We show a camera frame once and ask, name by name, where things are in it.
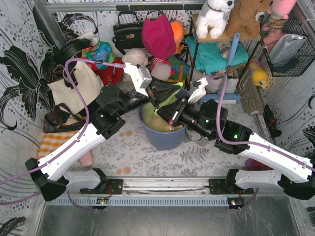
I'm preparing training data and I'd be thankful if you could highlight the blue plastic trash bin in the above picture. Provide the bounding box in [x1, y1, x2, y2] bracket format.
[136, 88, 195, 151]

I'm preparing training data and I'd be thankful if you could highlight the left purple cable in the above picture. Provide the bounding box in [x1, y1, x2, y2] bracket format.
[0, 58, 127, 212]

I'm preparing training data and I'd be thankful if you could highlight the black leather handbag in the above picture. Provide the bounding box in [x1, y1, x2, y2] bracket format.
[112, 11, 145, 55]

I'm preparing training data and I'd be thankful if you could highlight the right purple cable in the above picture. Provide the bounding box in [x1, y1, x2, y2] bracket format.
[206, 73, 315, 211]

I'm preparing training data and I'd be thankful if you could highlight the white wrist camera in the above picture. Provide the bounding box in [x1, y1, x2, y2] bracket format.
[124, 62, 152, 97]
[188, 77, 208, 104]

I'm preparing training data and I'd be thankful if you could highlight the purple cable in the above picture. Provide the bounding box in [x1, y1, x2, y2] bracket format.
[0, 58, 127, 212]
[206, 73, 315, 211]

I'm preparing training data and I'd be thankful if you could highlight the black wire basket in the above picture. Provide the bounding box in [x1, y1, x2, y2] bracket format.
[260, 11, 315, 77]

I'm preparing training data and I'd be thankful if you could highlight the colourful cartoon fabric bag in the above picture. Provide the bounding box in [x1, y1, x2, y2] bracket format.
[81, 41, 115, 63]

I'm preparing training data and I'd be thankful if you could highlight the orange white checked cloth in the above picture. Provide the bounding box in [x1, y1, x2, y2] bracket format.
[37, 131, 77, 159]

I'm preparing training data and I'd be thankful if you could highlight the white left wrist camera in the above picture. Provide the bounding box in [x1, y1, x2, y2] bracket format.
[124, 62, 152, 97]

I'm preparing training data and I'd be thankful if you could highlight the orange plush toy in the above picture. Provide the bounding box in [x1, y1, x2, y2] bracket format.
[170, 21, 184, 54]

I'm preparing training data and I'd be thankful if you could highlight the green plastic trash bag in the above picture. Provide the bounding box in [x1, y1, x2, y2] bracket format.
[141, 80, 183, 132]

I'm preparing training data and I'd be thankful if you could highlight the black orange patterned item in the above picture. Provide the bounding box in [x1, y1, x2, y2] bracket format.
[263, 104, 282, 139]

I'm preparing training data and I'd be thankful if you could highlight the brown teddy bear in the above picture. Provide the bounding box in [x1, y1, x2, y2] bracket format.
[227, 0, 273, 37]

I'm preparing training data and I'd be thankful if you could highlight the beige chenille mop head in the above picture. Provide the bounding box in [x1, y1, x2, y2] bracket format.
[238, 75, 263, 115]

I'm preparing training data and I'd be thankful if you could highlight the magenta fabric bag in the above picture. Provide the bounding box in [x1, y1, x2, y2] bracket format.
[141, 13, 176, 59]

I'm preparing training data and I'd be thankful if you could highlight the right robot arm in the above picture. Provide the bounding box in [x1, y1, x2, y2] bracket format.
[157, 98, 315, 200]

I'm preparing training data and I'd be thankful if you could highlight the pink glasses case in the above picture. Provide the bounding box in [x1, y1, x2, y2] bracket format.
[79, 150, 94, 168]

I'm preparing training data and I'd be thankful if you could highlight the orange purple sock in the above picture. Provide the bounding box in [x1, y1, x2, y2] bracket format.
[245, 158, 272, 171]

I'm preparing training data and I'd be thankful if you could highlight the white plush bear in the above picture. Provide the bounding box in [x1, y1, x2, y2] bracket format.
[122, 48, 149, 66]

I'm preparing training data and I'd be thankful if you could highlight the dark patterned bag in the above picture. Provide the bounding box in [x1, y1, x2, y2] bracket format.
[43, 103, 86, 134]

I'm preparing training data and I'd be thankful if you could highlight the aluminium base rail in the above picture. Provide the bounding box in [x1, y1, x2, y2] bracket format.
[36, 176, 302, 197]

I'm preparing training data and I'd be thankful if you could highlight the silver foil bag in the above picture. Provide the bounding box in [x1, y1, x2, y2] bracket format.
[269, 34, 307, 64]

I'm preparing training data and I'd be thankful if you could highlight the white plush dog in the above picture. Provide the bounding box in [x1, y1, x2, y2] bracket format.
[195, 0, 235, 39]

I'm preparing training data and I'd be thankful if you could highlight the pink plush toy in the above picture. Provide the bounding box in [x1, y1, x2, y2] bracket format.
[267, 0, 296, 25]

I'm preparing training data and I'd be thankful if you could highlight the black round hat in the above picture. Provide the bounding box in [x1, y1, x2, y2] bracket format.
[53, 39, 91, 65]

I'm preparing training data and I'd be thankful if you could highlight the teal folded cloth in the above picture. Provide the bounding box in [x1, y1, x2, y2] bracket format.
[195, 42, 249, 74]

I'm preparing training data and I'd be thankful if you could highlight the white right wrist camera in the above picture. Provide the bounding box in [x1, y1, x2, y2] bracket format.
[188, 77, 208, 104]

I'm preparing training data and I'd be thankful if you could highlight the cream canvas tote bag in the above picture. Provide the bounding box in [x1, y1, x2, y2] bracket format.
[47, 59, 104, 115]

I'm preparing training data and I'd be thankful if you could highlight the white pink plush doll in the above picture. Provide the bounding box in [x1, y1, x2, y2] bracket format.
[151, 57, 175, 81]

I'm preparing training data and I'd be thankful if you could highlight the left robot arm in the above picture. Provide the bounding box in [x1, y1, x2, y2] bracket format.
[25, 79, 183, 202]

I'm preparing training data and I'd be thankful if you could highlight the yellow plush toy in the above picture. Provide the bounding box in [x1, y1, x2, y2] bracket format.
[249, 60, 268, 89]

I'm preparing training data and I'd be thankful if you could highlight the blue floor mop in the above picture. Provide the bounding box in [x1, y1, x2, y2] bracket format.
[200, 33, 240, 101]

